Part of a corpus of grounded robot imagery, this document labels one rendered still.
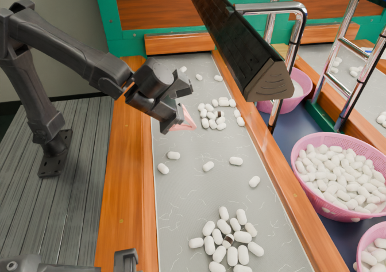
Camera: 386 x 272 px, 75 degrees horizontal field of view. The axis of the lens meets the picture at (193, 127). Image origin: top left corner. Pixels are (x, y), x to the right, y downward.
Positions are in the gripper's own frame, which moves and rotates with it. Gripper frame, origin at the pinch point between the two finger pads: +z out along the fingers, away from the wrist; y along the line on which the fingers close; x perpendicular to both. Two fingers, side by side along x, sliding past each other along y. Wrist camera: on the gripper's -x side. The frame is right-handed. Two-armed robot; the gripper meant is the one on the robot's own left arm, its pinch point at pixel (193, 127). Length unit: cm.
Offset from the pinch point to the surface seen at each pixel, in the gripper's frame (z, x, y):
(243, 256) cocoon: 7.1, 0.9, -33.1
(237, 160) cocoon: 11.7, -3.0, -9.0
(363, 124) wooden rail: 43, -32, -2
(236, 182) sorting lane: 11.8, -0.5, -14.5
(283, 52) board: 39, -29, 47
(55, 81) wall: -27, 100, 130
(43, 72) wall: -37, 97, 130
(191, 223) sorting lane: 1.8, 8.3, -23.7
